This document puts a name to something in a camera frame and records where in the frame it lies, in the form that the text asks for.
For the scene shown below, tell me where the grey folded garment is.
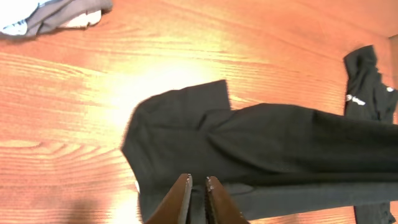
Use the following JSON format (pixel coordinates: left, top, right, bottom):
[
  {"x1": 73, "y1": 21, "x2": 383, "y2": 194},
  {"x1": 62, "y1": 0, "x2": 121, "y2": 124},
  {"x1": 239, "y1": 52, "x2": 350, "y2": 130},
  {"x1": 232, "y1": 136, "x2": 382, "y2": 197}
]
[{"x1": 0, "y1": 0, "x2": 114, "y2": 40}]

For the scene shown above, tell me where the beige folded garment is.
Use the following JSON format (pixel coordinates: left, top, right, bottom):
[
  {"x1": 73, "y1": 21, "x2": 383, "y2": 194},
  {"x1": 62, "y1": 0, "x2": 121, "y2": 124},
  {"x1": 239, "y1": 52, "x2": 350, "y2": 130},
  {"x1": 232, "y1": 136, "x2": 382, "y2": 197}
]
[{"x1": 60, "y1": 11, "x2": 102, "y2": 28}]

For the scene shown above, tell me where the light blue folded shirt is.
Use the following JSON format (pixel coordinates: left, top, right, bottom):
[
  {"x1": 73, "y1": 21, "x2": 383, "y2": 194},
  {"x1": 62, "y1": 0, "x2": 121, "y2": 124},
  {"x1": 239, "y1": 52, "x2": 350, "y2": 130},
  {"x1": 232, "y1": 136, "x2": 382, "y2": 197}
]
[{"x1": 1, "y1": 0, "x2": 58, "y2": 35}]

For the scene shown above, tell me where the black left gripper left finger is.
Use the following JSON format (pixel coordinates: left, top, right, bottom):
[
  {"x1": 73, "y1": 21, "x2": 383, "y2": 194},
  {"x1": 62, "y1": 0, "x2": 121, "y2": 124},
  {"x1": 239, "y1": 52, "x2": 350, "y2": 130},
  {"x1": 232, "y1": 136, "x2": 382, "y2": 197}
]
[{"x1": 145, "y1": 174, "x2": 192, "y2": 224}]

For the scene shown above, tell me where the black shirt with white logo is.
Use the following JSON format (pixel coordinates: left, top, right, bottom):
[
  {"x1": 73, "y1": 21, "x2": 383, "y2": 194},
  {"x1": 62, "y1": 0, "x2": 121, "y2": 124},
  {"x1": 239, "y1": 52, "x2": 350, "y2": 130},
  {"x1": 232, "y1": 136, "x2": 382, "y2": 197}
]
[{"x1": 343, "y1": 45, "x2": 398, "y2": 224}]

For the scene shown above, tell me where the black t-shirt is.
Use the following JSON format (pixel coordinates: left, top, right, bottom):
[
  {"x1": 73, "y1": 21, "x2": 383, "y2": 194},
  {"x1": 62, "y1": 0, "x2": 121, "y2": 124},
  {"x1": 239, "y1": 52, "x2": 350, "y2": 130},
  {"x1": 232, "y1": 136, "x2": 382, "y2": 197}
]
[{"x1": 123, "y1": 80, "x2": 397, "y2": 223}]

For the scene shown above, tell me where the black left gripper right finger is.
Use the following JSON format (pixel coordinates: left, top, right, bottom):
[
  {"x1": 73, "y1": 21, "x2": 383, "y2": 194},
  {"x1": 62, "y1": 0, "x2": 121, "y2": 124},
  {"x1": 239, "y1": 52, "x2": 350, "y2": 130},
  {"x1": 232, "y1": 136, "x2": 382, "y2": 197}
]
[{"x1": 205, "y1": 176, "x2": 249, "y2": 224}]

